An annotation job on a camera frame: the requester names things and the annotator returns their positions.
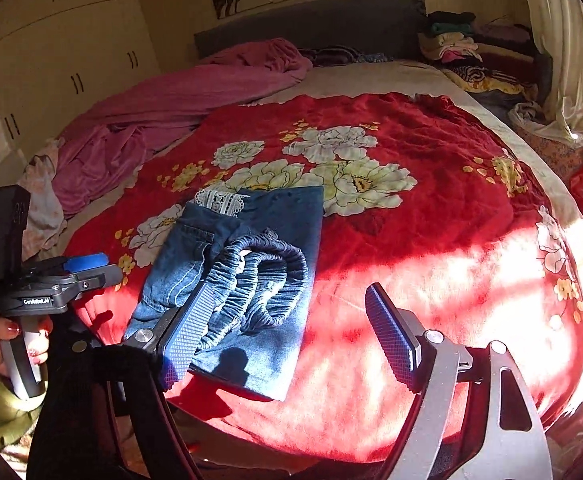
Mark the pile of folded clothes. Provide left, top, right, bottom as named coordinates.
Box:
left=419, top=10, right=535, bottom=68

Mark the orange floral cloth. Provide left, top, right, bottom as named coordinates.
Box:
left=509, top=102, right=583, bottom=186

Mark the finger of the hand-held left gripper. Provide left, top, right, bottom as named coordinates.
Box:
left=64, top=253, right=110, bottom=274
left=68, top=264, right=123, bottom=297

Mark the cream wardrobe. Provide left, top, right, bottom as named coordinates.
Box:
left=0, top=0, right=162, bottom=176

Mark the pink blanket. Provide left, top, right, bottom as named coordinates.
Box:
left=51, top=37, right=315, bottom=206

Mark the red floral blanket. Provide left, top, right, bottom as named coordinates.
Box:
left=64, top=92, right=583, bottom=463

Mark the pale floral cloth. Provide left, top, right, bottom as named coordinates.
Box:
left=18, top=137, right=67, bottom=261

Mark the blue denim pants lace trim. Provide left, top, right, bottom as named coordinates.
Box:
left=121, top=185, right=325, bottom=403

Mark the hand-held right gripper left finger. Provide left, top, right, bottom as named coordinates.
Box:
left=26, top=280, right=222, bottom=480

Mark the cream curtain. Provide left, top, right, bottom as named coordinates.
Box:
left=516, top=0, right=583, bottom=141

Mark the dark patterned cloth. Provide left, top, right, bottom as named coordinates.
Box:
left=299, top=46, right=397, bottom=67

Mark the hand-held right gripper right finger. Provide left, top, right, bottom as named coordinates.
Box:
left=364, top=282, right=555, bottom=480

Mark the zebra striped yellow blanket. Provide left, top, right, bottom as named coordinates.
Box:
left=444, top=64, right=539, bottom=107

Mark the grey bed headboard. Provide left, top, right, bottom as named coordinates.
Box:
left=194, top=0, right=427, bottom=61

